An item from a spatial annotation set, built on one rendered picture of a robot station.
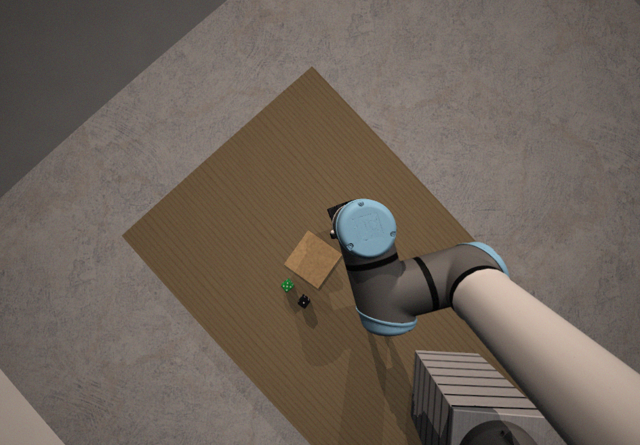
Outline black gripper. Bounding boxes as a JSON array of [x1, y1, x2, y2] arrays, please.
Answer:
[[327, 200, 353, 239]]

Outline black die with white pips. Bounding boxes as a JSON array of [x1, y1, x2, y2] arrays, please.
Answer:
[[298, 294, 310, 309]]

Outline green die with white pips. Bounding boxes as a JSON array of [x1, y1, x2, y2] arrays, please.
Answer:
[[281, 278, 294, 293]]

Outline tan cork mat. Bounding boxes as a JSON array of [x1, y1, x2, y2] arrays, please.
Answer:
[[284, 230, 342, 288]]

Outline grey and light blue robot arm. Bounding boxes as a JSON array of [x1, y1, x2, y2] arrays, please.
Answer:
[[331, 198, 640, 445]]

